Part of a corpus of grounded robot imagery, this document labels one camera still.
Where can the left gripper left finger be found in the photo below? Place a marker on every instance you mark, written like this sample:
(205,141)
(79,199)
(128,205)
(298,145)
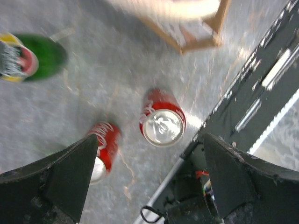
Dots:
(51,190)

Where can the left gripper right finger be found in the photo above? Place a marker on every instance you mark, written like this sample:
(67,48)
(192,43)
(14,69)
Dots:
(249,190)

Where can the red cola can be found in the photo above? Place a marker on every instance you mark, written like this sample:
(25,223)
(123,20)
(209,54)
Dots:
(162,121)
(108,137)

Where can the green glass bottle red label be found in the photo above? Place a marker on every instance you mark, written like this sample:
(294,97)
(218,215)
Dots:
(30,57)

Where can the canvas tote bag cat print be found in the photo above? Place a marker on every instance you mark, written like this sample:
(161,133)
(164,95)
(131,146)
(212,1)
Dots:
(186,25)

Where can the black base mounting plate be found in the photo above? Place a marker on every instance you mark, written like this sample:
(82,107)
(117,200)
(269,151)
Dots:
(265,83)

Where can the blue toothed cable duct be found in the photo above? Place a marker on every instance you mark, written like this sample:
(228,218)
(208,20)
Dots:
(274,122)

